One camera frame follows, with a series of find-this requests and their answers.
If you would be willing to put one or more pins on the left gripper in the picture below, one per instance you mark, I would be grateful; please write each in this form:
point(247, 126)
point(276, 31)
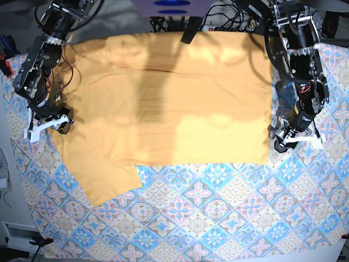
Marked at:
point(298, 120)

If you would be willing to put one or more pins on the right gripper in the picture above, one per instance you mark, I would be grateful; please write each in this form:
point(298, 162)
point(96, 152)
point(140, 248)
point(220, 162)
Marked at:
point(49, 110)

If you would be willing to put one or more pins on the yellow T-shirt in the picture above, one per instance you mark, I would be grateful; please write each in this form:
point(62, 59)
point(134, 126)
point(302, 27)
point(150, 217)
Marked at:
point(151, 100)

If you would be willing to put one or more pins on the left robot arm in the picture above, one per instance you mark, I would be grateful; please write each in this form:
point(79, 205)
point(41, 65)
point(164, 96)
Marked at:
point(294, 24)

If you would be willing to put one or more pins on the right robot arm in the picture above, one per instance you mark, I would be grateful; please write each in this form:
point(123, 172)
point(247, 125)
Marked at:
point(33, 81)

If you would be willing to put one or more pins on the patterned tile tablecloth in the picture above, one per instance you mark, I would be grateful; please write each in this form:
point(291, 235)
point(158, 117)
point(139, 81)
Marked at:
point(296, 202)

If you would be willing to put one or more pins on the red clamp left top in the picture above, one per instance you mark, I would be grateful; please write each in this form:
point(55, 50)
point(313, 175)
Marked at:
point(5, 67)

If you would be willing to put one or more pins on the white box left edge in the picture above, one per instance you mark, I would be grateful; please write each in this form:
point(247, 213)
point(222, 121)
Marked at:
point(4, 173)

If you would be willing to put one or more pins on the black orange clamp bottom left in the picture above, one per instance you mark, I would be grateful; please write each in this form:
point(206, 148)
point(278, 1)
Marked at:
point(41, 242)

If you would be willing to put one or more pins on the white power strip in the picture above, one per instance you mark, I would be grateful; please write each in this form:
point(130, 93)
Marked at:
point(210, 28)

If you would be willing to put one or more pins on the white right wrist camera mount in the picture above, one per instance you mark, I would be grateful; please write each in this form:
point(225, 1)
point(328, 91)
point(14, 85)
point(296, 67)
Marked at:
point(33, 134)

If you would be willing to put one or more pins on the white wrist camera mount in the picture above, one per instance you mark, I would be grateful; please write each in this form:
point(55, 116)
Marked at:
point(316, 142)
point(33, 134)

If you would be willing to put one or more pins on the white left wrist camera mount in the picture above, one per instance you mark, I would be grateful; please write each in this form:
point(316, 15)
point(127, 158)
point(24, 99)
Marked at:
point(316, 142)

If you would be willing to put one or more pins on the white rail bottom left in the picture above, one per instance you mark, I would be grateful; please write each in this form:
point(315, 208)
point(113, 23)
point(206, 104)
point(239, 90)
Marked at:
point(18, 236)

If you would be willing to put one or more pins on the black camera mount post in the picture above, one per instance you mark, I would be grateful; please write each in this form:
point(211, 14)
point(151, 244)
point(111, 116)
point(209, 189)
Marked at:
point(192, 27)

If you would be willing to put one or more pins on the purple base plate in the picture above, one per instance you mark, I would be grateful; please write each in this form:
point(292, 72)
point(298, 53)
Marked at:
point(148, 8)

